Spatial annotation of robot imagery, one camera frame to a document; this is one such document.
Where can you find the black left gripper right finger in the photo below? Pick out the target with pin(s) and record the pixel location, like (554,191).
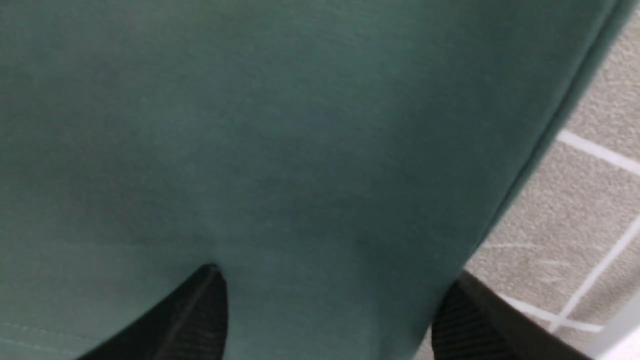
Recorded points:
(474,323)

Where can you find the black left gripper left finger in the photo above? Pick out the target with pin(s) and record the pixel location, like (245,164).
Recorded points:
(191,323)

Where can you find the green long sleeve shirt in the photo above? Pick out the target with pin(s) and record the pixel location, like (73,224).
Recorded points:
(338,160)

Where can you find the beige checkered tablecloth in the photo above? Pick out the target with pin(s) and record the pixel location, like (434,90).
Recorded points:
(567,252)

